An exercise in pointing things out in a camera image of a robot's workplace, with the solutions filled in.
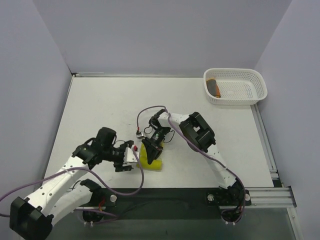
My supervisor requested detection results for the yellow green towel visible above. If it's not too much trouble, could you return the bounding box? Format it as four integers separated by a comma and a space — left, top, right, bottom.
139, 143, 163, 171

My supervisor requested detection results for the orange grey towel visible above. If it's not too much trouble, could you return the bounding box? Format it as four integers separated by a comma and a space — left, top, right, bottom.
205, 78, 221, 98

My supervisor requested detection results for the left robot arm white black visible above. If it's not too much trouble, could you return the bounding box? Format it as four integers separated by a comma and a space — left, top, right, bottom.
9, 127, 135, 240

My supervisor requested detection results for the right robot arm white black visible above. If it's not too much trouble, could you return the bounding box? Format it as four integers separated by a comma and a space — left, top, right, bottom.
136, 108, 246, 205

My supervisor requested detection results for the white plastic perforated basket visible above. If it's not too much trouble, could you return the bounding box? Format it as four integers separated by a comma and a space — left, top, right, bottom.
203, 68, 268, 106

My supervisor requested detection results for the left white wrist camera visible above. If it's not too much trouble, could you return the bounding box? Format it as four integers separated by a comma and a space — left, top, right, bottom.
123, 147, 140, 164

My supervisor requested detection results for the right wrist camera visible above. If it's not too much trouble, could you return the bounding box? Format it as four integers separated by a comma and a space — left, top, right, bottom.
136, 130, 146, 140

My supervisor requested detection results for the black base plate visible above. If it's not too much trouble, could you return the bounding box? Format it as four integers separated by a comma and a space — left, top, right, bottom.
82, 188, 252, 223

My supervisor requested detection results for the aluminium frame rail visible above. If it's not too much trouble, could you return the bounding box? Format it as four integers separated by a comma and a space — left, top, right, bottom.
27, 186, 297, 210

